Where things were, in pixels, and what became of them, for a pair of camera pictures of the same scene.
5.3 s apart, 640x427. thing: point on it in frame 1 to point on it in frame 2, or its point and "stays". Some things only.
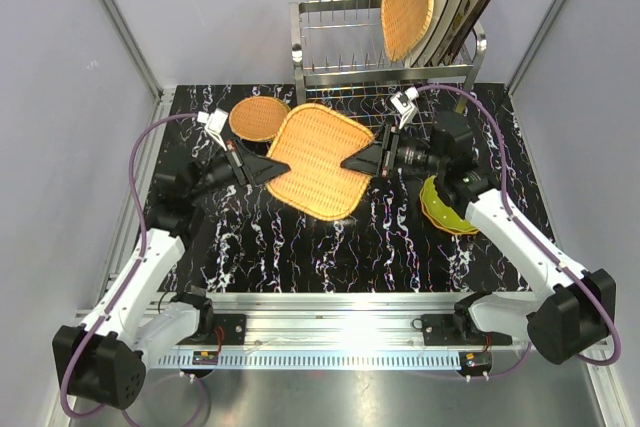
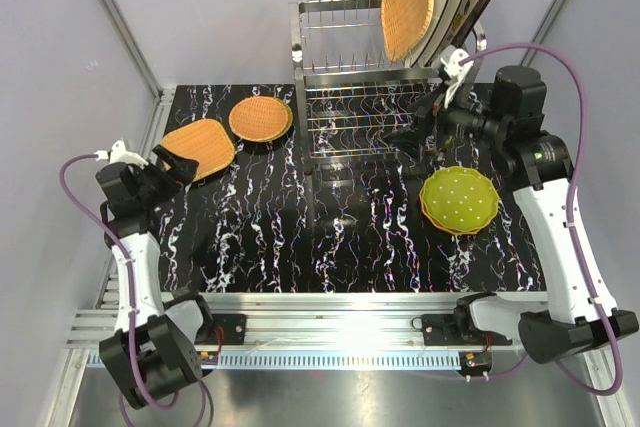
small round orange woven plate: [258, 118] stays
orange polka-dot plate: [437, 223] stays
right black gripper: [376, 159] to [433, 114]
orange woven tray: [407, 4] stays
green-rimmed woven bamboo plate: [259, 118] to [290, 121]
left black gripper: [250, 170] to [182, 169]
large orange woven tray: [313, 142] to [207, 141]
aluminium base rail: [340, 320] stays
